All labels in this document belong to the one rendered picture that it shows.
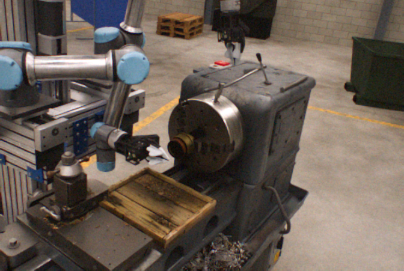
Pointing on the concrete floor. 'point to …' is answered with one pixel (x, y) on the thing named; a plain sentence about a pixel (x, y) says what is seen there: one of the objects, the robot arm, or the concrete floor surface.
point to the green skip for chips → (377, 74)
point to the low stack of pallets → (180, 24)
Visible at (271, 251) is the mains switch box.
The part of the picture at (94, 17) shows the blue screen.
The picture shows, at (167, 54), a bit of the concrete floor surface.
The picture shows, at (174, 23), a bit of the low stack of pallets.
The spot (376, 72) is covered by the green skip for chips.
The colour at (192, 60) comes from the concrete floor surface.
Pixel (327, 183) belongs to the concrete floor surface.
